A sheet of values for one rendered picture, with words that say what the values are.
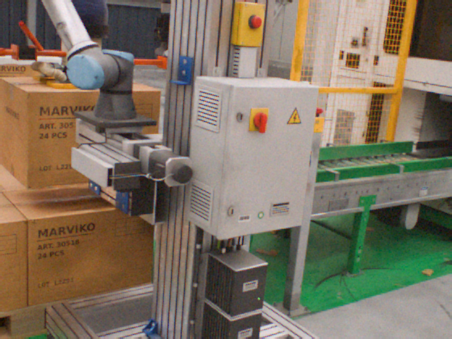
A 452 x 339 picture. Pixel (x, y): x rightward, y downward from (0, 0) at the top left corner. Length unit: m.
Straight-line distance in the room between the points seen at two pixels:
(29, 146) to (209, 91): 0.95
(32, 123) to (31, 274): 0.65
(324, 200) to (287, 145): 1.41
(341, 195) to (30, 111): 1.74
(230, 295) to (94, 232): 0.90
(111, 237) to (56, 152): 0.48
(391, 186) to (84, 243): 1.85
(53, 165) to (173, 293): 0.76
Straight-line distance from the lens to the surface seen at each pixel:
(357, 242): 3.57
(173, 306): 2.21
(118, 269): 2.82
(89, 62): 1.96
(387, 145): 4.42
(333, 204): 3.31
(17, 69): 4.36
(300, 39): 3.90
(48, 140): 2.51
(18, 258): 2.61
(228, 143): 1.72
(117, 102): 2.10
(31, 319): 2.75
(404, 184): 3.73
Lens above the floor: 1.42
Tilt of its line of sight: 15 degrees down
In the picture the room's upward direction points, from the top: 5 degrees clockwise
